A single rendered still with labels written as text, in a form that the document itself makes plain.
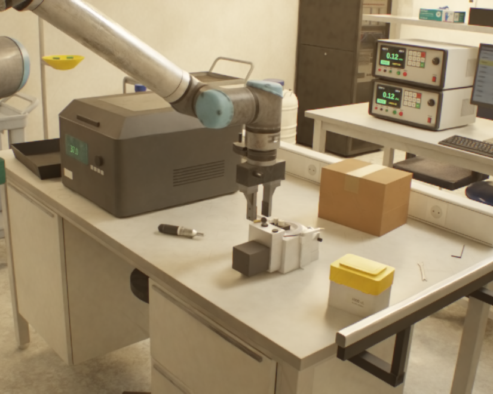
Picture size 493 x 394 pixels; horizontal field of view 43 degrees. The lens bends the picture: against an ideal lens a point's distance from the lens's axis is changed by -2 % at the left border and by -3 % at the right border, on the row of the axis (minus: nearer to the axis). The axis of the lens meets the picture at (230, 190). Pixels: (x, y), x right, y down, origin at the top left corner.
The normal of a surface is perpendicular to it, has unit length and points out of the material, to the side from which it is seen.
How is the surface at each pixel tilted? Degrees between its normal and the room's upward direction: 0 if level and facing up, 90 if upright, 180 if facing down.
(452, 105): 90
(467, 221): 90
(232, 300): 0
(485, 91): 86
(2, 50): 45
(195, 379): 90
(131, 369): 0
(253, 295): 0
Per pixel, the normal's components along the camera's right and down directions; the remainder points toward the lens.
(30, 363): 0.03, -0.95
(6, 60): 0.89, -0.31
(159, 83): 0.26, 0.70
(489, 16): -0.77, 0.18
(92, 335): 0.63, 0.26
